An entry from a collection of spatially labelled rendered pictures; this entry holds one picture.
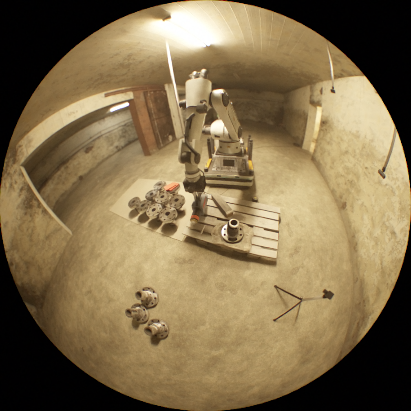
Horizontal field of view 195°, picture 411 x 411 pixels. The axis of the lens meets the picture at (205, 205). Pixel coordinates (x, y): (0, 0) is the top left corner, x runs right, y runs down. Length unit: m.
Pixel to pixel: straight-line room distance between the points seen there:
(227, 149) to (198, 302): 2.20
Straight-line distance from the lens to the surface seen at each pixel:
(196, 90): 1.31
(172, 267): 1.60
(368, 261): 2.50
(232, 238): 1.41
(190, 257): 1.57
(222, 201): 1.71
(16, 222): 4.19
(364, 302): 2.49
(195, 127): 1.15
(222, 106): 1.35
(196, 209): 1.44
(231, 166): 2.21
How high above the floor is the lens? 1.45
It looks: 46 degrees down
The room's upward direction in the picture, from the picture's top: 9 degrees counter-clockwise
